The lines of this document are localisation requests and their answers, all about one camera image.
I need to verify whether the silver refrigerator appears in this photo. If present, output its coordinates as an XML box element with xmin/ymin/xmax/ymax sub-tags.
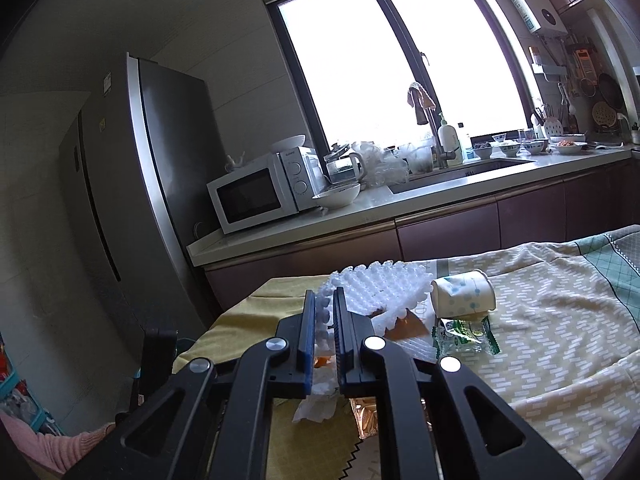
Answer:
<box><xmin>58</xmin><ymin>52</ymin><xmax>224</xmax><ymax>354</ymax></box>

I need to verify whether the yellow patterned tablecloth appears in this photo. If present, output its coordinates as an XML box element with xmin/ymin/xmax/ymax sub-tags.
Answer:
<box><xmin>173</xmin><ymin>226</ymin><xmax>639</xmax><ymax>479</ymax></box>

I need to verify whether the kitchen counter with cabinets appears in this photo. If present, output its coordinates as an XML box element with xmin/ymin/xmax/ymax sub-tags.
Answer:
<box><xmin>188</xmin><ymin>148</ymin><xmax>639</xmax><ymax>310</ymax></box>

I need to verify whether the small dotted paper cup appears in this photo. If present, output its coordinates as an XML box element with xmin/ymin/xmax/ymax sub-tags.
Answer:
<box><xmin>431</xmin><ymin>270</ymin><xmax>497</xmax><ymax>318</ymax></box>

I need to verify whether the copper foil wrapper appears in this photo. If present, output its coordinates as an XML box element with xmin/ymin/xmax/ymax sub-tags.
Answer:
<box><xmin>349</xmin><ymin>394</ymin><xmax>432</xmax><ymax>441</ymax></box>

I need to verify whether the glass electric kettle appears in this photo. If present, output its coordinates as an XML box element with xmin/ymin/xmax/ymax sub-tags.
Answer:
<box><xmin>323</xmin><ymin>143</ymin><xmax>367</xmax><ymax>185</ymax></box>

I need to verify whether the white microwave oven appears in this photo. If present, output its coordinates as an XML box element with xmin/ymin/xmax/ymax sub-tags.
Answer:
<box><xmin>207</xmin><ymin>146</ymin><xmax>328</xmax><ymax>234</ymax></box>

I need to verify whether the pink sleeved left forearm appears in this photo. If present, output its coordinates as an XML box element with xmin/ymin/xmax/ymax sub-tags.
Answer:
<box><xmin>1</xmin><ymin>412</ymin><xmax>116</xmax><ymax>474</ymax></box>

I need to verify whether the white ceramic bowl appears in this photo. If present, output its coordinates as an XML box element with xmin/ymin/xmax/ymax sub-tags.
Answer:
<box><xmin>312</xmin><ymin>182</ymin><xmax>361</xmax><ymax>210</ymax></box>

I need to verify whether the kitchen faucet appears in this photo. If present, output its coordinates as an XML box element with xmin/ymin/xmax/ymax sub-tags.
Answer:
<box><xmin>407</xmin><ymin>81</ymin><xmax>454</xmax><ymax>169</ymax></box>

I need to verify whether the large window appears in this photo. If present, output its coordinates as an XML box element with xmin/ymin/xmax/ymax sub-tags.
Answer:
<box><xmin>265</xmin><ymin>0</ymin><xmax>534</xmax><ymax>153</ymax></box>

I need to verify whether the white soap bottle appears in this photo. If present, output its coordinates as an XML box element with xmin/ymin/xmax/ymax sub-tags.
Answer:
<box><xmin>438</xmin><ymin>114</ymin><xmax>463</xmax><ymax>166</ymax></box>

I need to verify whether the black frying pan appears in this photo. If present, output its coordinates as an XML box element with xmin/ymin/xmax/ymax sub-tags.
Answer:
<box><xmin>598</xmin><ymin>73</ymin><xmax>624</xmax><ymax>112</ymax></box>

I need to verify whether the white tissue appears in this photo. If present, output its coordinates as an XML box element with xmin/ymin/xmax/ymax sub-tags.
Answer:
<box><xmin>292</xmin><ymin>356</ymin><xmax>349</xmax><ymax>424</ymax></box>

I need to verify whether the green snack wrapper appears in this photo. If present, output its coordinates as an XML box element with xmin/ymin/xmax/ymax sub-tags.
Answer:
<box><xmin>432</xmin><ymin>315</ymin><xmax>501</xmax><ymax>359</ymax></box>

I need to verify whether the white plastic egg tray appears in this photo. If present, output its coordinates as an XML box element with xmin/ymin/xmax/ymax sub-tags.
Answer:
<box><xmin>318</xmin><ymin>260</ymin><xmax>436</xmax><ymax>359</ymax></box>

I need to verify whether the white water heater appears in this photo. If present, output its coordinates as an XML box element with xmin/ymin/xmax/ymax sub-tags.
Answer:
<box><xmin>510</xmin><ymin>0</ymin><xmax>568</xmax><ymax>37</ymax></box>

